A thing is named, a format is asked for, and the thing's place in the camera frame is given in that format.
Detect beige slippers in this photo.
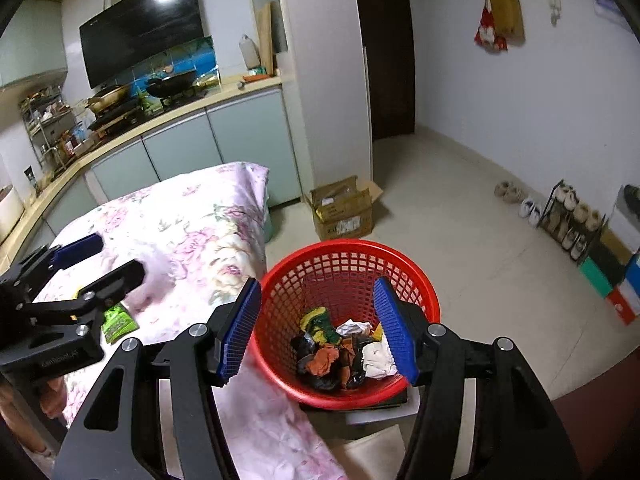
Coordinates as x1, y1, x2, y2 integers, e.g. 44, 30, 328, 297
494, 181, 526, 204

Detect white plastic jug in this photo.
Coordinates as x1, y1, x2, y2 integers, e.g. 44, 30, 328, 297
238, 34, 261, 71

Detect black wok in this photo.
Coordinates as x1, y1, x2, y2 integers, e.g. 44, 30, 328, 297
145, 69, 198, 98

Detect dark flat box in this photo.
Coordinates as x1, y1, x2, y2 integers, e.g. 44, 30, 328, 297
299, 387, 422, 427

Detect cream cloth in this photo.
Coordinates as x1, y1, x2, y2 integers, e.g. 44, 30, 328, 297
361, 340, 398, 380

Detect black yellow box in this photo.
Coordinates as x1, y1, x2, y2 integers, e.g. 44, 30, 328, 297
592, 230, 631, 286

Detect grey wall cabinet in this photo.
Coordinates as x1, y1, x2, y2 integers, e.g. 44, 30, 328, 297
0, 7, 68, 90

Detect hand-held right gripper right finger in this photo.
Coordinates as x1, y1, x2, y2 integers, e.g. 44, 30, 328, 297
372, 276, 583, 480

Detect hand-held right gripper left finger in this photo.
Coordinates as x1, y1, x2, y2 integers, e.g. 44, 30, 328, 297
52, 277, 263, 480

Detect person's left hand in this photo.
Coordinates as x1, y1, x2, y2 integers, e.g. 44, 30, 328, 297
0, 376, 67, 456

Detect wooden cutting board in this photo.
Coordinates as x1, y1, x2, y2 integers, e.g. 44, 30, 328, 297
256, 1, 281, 77

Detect white sneakers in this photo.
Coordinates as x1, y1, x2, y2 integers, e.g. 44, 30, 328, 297
519, 197, 543, 228

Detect dark wooden door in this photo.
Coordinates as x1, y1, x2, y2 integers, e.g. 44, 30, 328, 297
350, 0, 417, 141

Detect kitchen counter with grey cabinets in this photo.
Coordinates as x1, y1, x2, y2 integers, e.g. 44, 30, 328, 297
0, 75, 306, 271

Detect black range hood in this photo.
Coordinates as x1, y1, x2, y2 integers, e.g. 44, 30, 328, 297
79, 0, 206, 90

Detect black gas stove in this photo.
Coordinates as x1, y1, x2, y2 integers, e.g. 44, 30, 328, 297
87, 87, 208, 133

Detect green snack packet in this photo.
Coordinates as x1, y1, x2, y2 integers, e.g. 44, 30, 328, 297
101, 304, 138, 345

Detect small black plastic bag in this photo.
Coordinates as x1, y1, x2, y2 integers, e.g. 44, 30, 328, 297
344, 349, 367, 389

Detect green yellow mesh scrap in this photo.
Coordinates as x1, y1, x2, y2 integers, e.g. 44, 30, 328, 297
300, 307, 346, 347

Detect brown paper bag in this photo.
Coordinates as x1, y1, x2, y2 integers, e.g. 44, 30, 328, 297
487, 0, 525, 43

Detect golden frying pan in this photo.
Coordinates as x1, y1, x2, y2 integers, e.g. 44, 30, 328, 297
82, 84, 132, 113

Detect green box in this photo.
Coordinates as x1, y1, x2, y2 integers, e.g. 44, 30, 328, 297
580, 255, 616, 300

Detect orange cloth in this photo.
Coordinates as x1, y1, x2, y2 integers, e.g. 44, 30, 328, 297
306, 346, 341, 377

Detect red hanging bag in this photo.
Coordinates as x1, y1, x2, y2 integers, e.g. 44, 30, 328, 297
474, 0, 508, 53

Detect red white box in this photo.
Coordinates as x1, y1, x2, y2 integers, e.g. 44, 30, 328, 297
607, 285, 640, 325

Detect metal spice rack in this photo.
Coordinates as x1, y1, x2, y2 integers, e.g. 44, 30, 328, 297
20, 87, 76, 173

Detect white rice cooker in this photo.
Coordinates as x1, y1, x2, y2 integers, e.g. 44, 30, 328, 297
0, 185, 26, 243

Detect open cardboard box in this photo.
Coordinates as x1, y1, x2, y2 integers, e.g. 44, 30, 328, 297
302, 175, 385, 242

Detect black shoe rack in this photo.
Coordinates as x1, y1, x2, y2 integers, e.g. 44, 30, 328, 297
537, 179, 608, 263

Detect red plastic basket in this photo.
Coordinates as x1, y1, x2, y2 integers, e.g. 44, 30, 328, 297
250, 239, 442, 409

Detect pink floral blanket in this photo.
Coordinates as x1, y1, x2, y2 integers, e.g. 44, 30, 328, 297
37, 161, 346, 480

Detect white paper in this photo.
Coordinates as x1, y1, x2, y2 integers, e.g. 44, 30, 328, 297
336, 320, 373, 338

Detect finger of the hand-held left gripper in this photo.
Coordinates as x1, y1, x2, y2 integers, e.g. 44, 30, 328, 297
29, 258, 146, 321
0, 233, 104, 293

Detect large black plastic bag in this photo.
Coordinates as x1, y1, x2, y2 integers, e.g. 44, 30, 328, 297
291, 335, 368, 391

